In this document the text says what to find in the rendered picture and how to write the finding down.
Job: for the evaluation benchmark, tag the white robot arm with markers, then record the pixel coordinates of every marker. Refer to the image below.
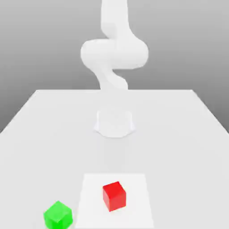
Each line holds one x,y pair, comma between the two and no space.
114,53

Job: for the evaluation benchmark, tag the small red cube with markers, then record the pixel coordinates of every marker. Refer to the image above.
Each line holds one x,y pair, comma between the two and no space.
114,196

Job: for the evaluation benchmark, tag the small green cube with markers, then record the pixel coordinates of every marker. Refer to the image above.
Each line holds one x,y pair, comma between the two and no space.
58,215

